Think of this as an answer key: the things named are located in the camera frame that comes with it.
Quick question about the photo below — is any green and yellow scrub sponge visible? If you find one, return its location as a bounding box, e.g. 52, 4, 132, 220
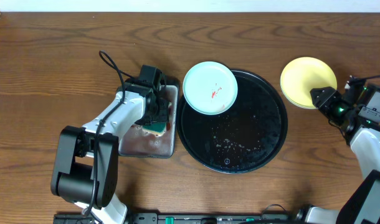
143, 123, 166, 136

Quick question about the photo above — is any yellow plate with ketchup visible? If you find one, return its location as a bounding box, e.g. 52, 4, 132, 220
280, 57, 337, 106

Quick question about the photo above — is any mint green plate with ketchup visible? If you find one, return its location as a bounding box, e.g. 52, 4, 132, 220
183, 61, 238, 115

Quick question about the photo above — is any pale green cleaned plate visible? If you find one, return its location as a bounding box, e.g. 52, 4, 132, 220
282, 90, 317, 110

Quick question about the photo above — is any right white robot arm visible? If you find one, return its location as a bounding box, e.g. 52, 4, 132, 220
301, 78, 380, 223

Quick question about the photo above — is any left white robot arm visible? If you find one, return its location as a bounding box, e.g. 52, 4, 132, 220
50, 84, 179, 223

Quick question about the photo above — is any metal tray of soapy water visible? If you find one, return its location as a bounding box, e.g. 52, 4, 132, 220
118, 77, 179, 159

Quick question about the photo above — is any round black serving tray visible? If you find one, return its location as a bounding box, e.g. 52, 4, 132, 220
176, 70, 288, 174

